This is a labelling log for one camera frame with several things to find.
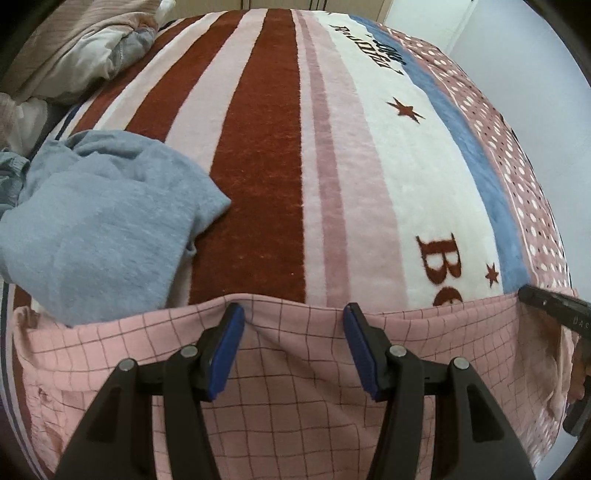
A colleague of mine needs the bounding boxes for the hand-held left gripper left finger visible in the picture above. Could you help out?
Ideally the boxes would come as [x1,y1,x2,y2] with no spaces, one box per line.
[54,302,245,480]

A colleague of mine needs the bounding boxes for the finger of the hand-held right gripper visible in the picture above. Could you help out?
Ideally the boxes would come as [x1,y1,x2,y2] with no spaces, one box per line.
[518,285,557,319]

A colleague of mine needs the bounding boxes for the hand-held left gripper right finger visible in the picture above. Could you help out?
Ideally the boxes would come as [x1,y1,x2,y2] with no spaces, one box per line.
[342,302,536,480]

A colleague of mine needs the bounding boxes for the pink checked pants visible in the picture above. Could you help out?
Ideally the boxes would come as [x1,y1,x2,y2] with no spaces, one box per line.
[13,293,580,480]

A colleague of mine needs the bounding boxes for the person's right hand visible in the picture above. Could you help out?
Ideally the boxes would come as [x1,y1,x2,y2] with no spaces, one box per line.
[571,342,591,403]

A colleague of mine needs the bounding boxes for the striped printed blanket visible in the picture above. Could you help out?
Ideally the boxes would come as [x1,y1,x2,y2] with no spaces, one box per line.
[0,7,578,480]

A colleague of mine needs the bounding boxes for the light blue cloth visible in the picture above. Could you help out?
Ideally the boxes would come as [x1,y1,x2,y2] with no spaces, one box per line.
[0,130,232,326]

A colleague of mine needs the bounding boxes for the grey blue garment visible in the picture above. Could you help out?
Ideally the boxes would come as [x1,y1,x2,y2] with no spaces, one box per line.
[0,151,31,217]

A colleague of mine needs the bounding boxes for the white grey duvet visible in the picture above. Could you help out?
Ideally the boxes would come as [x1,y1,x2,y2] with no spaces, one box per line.
[18,23,160,139]

